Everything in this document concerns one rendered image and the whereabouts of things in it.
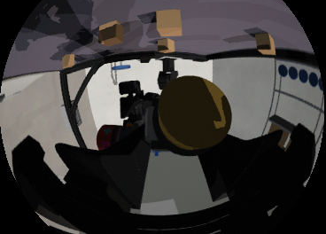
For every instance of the tan cube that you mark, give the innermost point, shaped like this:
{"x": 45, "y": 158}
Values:
{"x": 169, "y": 22}
{"x": 166, "y": 45}
{"x": 265, "y": 44}
{"x": 111, "y": 33}
{"x": 68, "y": 60}

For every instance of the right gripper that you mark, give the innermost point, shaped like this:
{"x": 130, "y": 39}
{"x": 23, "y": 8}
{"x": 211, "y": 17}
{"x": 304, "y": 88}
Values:
{"x": 128, "y": 103}

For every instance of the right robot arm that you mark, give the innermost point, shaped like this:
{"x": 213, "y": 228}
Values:
{"x": 163, "y": 80}

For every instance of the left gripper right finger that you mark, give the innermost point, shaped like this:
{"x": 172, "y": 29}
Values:
{"x": 227, "y": 162}

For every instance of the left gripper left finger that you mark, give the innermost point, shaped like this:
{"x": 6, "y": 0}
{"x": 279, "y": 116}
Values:
{"x": 123, "y": 165}

